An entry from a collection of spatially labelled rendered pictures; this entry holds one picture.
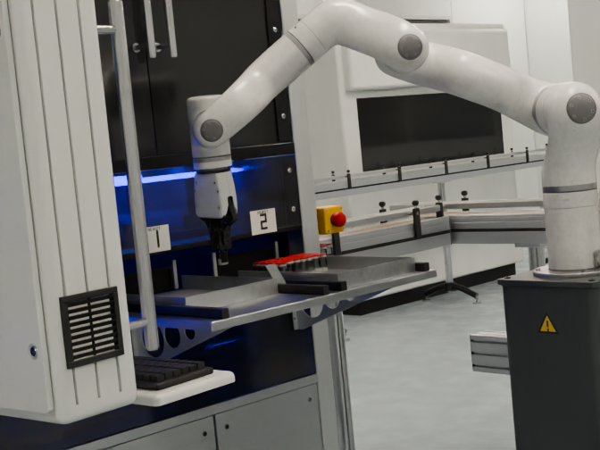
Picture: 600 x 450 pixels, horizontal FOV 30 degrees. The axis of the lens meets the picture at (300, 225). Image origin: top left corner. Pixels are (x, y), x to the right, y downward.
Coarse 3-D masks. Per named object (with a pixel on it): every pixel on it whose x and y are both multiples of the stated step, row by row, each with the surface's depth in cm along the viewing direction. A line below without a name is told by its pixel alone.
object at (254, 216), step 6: (264, 210) 282; (270, 210) 283; (252, 216) 279; (258, 216) 280; (270, 216) 283; (252, 222) 279; (258, 222) 280; (264, 222) 282; (270, 222) 283; (252, 228) 279; (258, 228) 280; (270, 228) 283; (276, 228) 284; (252, 234) 279; (258, 234) 280
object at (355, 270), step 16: (336, 256) 283; (352, 256) 278; (368, 256) 274; (384, 256) 271; (240, 272) 270; (256, 272) 266; (288, 272) 258; (304, 272) 254; (336, 272) 275; (352, 272) 250; (368, 272) 253; (384, 272) 257; (400, 272) 261
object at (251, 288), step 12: (192, 276) 270; (204, 276) 267; (216, 276) 264; (192, 288) 271; (204, 288) 267; (216, 288) 264; (228, 288) 239; (240, 288) 242; (252, 288) 244; (264, 288) 247; (276, 288) 249; (132, 300) 245; (156, 300) 238; (168, 300) 235; (180, 300) 232; (192, 300) 232; (204, 300) 235; (216, 300) 237; (228, 300) 239; (240, 300) 242
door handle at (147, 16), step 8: (144, 0) 250; (144, 8) 250; (144, 16) 251; (152, 16) 251; (152, 24) 251; (152, 32) 251; (152, 40) 251; (136, 48) 255; (144, 48) 254; (152, 48) 251; (152, 56) 251
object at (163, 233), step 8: (168, 224) 261; (152, 232) 257; (160, 232) 259; (168, 232) 261; (152, 240) 257; (160, 240) 259; (168, 240) 261; (152, 248) 257; (160, 248) 259; (168, 248) 261
